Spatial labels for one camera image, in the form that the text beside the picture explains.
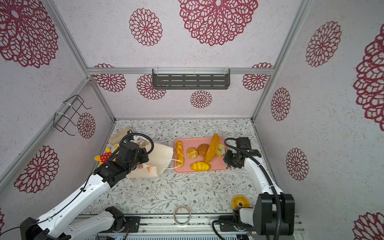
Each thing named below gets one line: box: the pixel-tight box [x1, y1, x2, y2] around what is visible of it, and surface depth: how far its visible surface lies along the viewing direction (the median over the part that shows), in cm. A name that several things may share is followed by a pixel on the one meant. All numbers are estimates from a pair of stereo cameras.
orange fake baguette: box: [204, 133, 220, 164], surface depth 94 cm
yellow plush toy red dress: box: [94, 143, 119, 168], surface depth 94 cm
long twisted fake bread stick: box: [176, 140, 184, 167], surface depth 99 cm
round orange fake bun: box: [197, 143, 209, 157], surface depth 99 cm
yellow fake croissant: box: [190, 161, 211, 171], surface depth 93 cm
